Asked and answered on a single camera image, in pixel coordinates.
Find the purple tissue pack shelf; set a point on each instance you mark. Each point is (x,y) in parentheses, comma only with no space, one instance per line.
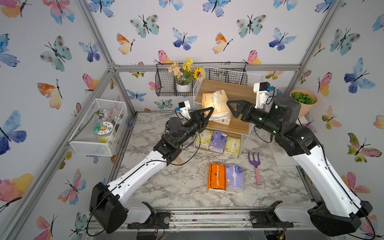
(235,178)

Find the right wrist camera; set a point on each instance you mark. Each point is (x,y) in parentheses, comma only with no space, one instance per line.
(262,91)

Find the purple tissue pack bottom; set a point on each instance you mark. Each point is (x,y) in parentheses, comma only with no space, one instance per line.
(218,142)

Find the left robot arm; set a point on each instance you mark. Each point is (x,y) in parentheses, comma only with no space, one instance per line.
(107,201)

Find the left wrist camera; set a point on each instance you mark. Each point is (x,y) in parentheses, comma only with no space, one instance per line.
(184,109)

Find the beige tissue pack top shelf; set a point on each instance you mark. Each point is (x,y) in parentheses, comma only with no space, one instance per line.
(218,100)

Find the yellow tissue pack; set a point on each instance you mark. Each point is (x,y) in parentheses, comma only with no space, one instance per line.
(203,139)
(232,147)

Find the artificial pink rose stem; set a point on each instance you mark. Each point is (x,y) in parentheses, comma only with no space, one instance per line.
(100,111)

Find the white wire wall basket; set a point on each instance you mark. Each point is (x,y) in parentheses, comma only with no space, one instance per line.
(98,149)

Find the black wire wall basket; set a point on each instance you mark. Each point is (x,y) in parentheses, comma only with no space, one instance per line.
(166,85)

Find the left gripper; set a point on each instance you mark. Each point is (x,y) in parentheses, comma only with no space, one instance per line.
(196,122)

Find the orange tissue pack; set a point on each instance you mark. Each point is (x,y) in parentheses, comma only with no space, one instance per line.
(217,181)

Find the yellow tissue pack bottom right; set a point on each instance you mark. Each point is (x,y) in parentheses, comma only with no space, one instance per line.
(232,147)

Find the white pot with flowers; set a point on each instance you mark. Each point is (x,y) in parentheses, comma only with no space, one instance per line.
(184,75)

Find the purple pink garden fork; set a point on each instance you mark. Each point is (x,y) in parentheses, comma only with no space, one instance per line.
(254,159)

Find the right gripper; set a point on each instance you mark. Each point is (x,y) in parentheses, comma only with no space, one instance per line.
(248,107)

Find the yellow tissue pack bottom left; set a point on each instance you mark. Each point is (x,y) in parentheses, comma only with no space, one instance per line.
(203,139)

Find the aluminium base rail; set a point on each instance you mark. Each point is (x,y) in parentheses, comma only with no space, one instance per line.
(205,224)

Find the pink pot green plant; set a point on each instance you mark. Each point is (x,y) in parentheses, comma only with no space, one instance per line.
(306,98)

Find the round green lidded jar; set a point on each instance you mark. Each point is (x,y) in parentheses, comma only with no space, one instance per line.
(105,132)

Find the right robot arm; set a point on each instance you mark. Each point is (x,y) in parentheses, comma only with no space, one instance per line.
(340,211)

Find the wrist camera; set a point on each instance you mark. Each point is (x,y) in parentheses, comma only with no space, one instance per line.
(184,109)
(262,91)

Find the white wire wooden shelf rack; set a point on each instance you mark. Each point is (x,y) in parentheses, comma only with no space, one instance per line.
(215,87)

